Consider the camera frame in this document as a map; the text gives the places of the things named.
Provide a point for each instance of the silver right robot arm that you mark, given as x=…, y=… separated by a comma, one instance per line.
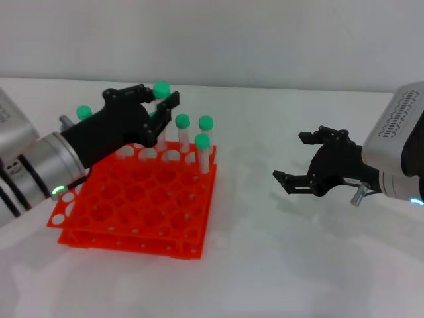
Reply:
x=394, y=185

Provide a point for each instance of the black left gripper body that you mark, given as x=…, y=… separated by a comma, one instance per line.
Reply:
x=112, y=129

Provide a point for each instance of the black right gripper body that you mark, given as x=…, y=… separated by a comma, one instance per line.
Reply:
x=341, y=165

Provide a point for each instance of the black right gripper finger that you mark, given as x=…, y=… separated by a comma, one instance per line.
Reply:
x=331, y=136
x=295, y=183

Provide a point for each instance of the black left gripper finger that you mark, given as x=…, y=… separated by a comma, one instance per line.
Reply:
x=162, y=116
x=129, y=91

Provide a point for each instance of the orange plastic test tube rack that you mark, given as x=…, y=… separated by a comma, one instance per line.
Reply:
x=149, y=205

